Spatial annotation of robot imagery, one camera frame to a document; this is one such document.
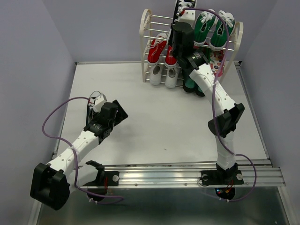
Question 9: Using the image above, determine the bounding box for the black canvas sneaker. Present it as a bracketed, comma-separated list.
[172, 0, 197, 24]
[86, 90, 101, 125]

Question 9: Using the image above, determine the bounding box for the red canvas sneaker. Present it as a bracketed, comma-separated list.
[165, 45, 177, 68]
[147, 32, 167, 65]

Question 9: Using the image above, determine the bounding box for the white sneaker with grey mesh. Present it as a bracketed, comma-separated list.
[165, 67, 180, 89]

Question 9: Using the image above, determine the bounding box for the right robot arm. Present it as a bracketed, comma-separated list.
[172, 22, 245, 186]

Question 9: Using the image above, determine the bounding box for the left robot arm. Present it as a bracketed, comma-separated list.
[30, 96, 128, 210]

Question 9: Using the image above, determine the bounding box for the cream shoe rack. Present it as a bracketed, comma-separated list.
[139, 9, 244, 88]

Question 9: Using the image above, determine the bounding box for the left green canvas sneaker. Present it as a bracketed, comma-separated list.
[194, 11, 216, 47]

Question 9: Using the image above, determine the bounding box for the green canvas sneaker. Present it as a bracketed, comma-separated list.
[209, 10, 235, 51]
[194, 11, 216, 47]

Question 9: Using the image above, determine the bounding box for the right green canvas sneaker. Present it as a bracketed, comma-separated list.
[209, 10, 235, 51]

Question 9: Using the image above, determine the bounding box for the right pink patterned slipper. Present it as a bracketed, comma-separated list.
[208, 50, 224, 75]

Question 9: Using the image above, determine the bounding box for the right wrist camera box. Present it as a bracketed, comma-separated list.
[179, 10, 195, 26]

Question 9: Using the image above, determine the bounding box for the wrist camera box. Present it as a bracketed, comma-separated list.
[179, 10, 195, 26]
[90, 94, 107, 113]

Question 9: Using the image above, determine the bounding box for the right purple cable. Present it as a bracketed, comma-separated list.
[181, 7, 256, 203]

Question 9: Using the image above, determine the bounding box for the purple cable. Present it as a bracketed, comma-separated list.
[181, 7, 256, 203]
[41, 97, 124, 204]

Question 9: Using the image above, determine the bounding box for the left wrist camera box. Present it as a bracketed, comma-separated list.
[90, 94, 107, 113]

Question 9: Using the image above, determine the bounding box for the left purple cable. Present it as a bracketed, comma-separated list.
[41, 97, 124, 204]

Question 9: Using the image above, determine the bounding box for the aluminium mounting rail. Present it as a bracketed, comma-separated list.
[75, 164, 287, 190]

